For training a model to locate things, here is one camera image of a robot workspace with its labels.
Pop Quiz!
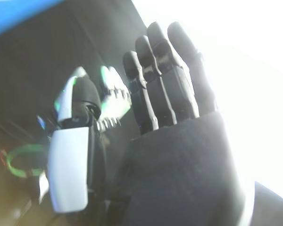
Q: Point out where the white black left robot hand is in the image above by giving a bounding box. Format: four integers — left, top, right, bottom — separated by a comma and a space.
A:
48, 21, 254, 226

